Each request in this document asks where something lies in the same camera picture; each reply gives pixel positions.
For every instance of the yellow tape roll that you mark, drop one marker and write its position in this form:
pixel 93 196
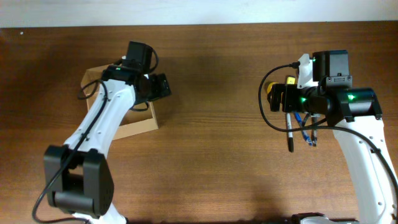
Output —
pixel 269 87

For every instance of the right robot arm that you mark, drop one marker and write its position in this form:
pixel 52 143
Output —
pixel 325 87

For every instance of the cardboard box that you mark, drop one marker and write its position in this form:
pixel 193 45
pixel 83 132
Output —
pixel 134 122

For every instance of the black ballpoint pen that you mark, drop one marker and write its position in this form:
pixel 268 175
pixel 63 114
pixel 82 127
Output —
pixel 314 132

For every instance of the black sharpie marker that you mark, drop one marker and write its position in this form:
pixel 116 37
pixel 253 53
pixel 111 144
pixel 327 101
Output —
pixel 290 134

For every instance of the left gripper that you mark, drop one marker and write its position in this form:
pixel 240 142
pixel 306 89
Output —
pixel 161 85

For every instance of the yellow highlighter marker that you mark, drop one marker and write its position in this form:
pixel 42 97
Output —
pixel 290 80

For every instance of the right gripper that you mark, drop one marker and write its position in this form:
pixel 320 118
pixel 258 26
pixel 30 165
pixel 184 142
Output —
pixel 289 98

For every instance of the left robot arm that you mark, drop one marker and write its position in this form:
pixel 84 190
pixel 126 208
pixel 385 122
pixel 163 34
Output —
pixel 77 176

